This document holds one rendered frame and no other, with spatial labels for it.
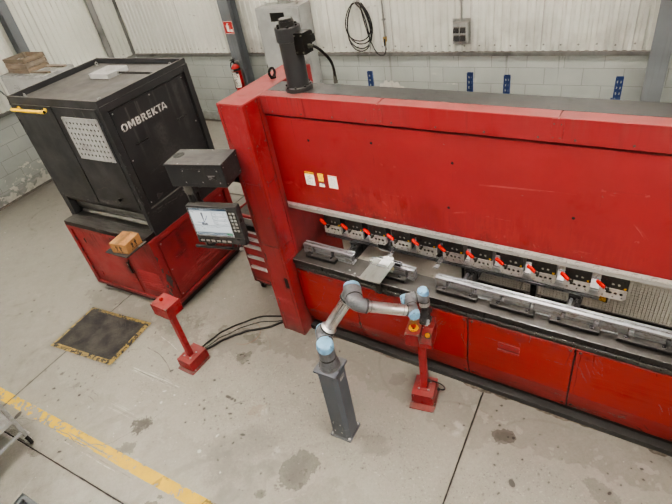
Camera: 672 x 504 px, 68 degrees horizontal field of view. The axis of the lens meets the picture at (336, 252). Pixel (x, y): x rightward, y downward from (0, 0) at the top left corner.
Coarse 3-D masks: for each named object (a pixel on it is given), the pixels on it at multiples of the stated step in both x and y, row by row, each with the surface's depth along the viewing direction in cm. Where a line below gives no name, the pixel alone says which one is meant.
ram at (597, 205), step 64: (320, 128) 347; (384, 128) 318; (320, 192) 384; (384, 192) 350; (448, 192) 321; (512, 192) 297; (576, 192) 276; (640, 192) 258; (576, 256) 299; (640, 256) 278
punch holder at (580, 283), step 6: (570, 270) 307; (576, 270) 304; (582, 270) 302; (570, 276) 309; (576, 276) 307; (582, 276) 305; (588, 276) 302; (564, 282) 314; (576, 282) 309; (582, 282) 307; (588, 282) 305; (570, 288) 314; (576, 288) 312; (582, 288) 309; (588, 288) 307
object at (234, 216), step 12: (192, 204) 390; (204, 204) 387; (216, 204) 384; (228, 204) 381; (228, 216) 384; (240, 216) 384; (240, 228) 388; (204, 240) 408; (216, 240) 404; (228, 240) 400; (240, 240) 396
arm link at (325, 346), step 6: (324, 336) 338; (318, 342) 335; (324, 342) 334; (330, 342) 334; (318, 348) 332; (324, 348) 331; (330, 348) 332; (318, 354) 338; (324, 354) 333; (330, 354) 334; (324, 360) 336; (330, 360) 337
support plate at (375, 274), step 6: (390, 264) 389; (366, 270) 388; (372, 270) 387; (378, 270) 385; (384, 270) 384; (360, 276) 383; (366, 276) 382; (372, 276) 381; (378, 276) 380; (384, 276) 379; (372, 282) 376; (378, 282) 374
